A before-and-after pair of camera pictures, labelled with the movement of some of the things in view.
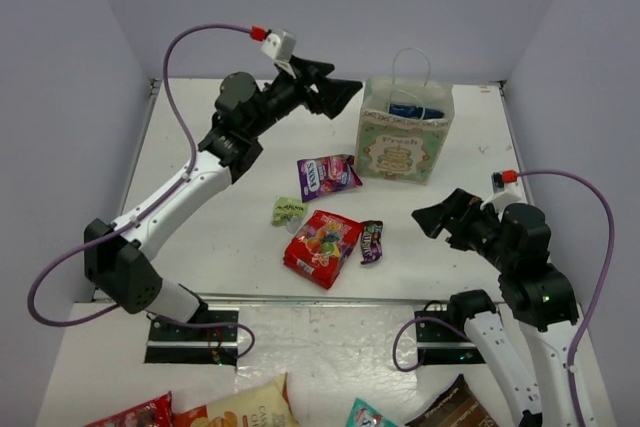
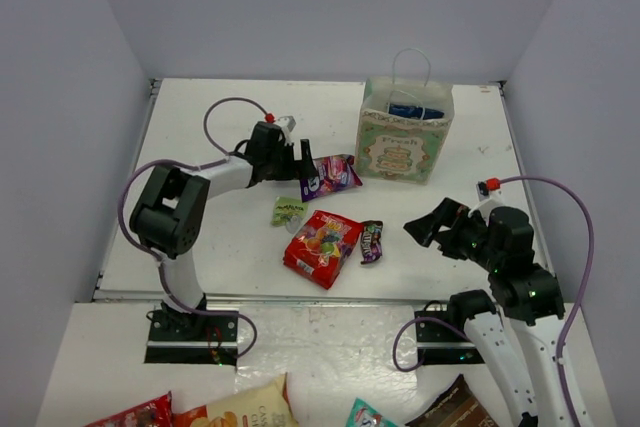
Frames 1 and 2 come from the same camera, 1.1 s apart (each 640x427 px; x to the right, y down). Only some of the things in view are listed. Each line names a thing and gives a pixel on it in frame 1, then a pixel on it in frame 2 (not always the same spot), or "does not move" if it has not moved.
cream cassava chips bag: (265, 404) does not move
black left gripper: (310, 87) to (291, 162)
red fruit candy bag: (322, 246) does not move
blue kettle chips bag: (415, 112) does not move
